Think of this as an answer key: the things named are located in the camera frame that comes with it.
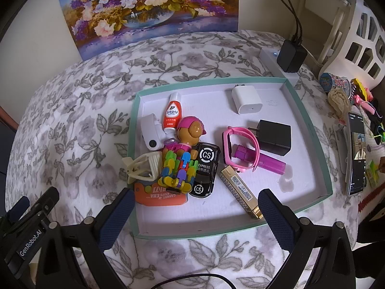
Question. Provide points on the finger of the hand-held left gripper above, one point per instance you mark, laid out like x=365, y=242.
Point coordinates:
x=33, y=201

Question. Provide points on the white lattice basket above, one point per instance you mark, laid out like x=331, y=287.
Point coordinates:
x=346, y=66

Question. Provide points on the yellow black hair clip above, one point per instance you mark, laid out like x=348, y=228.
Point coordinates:
x=359, y=85

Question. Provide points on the pink watch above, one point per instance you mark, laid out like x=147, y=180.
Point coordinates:
x=225, y=144

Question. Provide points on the white charger plug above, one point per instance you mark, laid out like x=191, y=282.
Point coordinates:
x=246, y=102

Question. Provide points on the white wooden rack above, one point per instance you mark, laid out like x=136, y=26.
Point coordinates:
x=324, y=0

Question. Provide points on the beige net bundle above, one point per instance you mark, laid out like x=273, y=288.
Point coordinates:
x=338, y=102

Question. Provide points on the colourful tape roll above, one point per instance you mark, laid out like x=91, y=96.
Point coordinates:
x=334, y=84

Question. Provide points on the orange toy knife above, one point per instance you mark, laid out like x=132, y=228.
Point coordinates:
x=162, y=198

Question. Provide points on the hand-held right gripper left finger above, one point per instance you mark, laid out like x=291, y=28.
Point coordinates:
x=115, y=219

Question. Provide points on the black toy car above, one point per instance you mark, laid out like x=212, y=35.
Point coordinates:
x=206, y=168

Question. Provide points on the teal-edged white tray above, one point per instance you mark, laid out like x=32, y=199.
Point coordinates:
x=300, y=168

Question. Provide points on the floral painting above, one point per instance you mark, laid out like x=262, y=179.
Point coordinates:
x=135, y=6

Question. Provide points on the smartphone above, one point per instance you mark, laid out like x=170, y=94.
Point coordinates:
x=356, y=156

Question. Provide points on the black charger plug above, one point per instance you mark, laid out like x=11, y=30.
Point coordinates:
x=275, y=138

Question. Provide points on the purple lighter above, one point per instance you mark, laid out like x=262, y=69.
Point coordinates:
x=270, y=164

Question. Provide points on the black power adapter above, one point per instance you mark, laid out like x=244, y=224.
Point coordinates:
x=290, y=55

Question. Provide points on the orange white-capped bottle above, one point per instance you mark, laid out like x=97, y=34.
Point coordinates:
x=172, y=117

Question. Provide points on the white wristband camera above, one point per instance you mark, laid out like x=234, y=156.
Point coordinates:
x=149, y=129

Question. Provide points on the red white cloth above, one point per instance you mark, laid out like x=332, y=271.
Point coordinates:
x=371, y=201

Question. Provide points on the reddish wooden post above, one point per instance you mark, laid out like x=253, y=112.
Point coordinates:
x=7, y=117

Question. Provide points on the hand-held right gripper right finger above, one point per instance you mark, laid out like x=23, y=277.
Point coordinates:
x=275, y=216

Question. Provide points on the gold metal bar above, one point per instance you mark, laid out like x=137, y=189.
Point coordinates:
x=240, y=189

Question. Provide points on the grey floral blanket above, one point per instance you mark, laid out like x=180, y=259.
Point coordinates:
x=75, y=111

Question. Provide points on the colourful sunflower block toy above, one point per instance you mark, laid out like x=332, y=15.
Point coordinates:
x=174, y=171

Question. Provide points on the dog toy figure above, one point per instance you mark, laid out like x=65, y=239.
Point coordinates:
x=191, y=132

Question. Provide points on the white power strip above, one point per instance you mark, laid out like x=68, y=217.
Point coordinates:
x=267, y=60

